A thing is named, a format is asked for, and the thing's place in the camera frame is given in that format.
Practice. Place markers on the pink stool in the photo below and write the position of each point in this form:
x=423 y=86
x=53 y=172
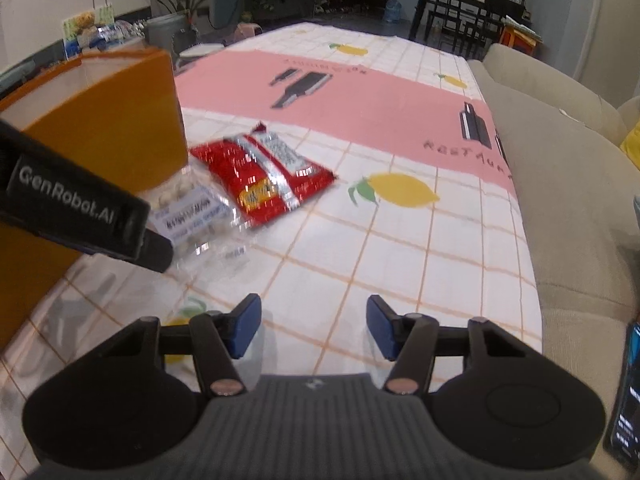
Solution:
x=248 y=31

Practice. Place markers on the blue water jug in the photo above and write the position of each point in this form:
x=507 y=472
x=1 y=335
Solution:
x=393 y=10

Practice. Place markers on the orange storage box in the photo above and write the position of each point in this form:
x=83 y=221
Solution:
x=115 y=125

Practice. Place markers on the red snack packet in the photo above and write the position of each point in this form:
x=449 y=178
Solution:
x=235 y=170

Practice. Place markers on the dark dining chair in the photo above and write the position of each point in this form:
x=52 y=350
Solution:
x=460 y=30

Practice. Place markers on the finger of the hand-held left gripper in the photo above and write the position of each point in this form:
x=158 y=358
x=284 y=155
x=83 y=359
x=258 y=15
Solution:
x=157 y=252

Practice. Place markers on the yellow and blue snack bag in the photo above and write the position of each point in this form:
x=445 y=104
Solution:
x=82 y=30

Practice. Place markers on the potted plant in grey pot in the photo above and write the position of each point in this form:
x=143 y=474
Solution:
x=167 y=30

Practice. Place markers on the lemon print tablecloth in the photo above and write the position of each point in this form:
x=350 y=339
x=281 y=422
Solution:
x=400 y=240

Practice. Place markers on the orange stool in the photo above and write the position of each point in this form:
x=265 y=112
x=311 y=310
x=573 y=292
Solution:
x=520 y=40

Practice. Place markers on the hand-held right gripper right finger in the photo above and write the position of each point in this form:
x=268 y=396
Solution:
x=380 y=325

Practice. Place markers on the beige sofa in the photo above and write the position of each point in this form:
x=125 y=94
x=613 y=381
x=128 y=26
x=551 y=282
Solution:
x=560 y=200

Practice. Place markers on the yellow cushion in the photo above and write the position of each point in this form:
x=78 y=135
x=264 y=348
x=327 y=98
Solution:
x=634 y=146

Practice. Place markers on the clear packet of white balls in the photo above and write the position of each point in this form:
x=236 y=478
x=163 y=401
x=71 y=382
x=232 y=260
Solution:
x=200 y=210

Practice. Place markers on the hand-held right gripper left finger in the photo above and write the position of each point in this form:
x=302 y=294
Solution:
x=245 y=325

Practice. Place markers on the smartphone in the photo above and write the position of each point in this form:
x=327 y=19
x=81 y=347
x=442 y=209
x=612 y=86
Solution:
x=627 y=400

